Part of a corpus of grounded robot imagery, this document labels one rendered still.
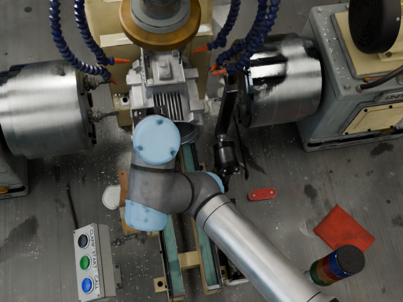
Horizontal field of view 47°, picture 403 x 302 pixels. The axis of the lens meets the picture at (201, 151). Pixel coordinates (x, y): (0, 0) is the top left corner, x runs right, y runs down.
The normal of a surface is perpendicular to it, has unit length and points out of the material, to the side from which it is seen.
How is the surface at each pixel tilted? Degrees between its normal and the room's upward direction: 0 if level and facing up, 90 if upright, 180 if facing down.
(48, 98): 17
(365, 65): 0
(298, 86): 43
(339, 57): 0
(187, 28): 0
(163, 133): 31
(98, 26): 90
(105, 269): 53
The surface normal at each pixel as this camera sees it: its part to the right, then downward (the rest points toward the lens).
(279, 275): -0.15, -0.51
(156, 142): 0.14, 0.11
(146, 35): 0.07, -0.40
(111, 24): 0.18, 0.91
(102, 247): 0.82, -0.36
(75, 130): 0.19, 0.56
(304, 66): 0.11, -0.11
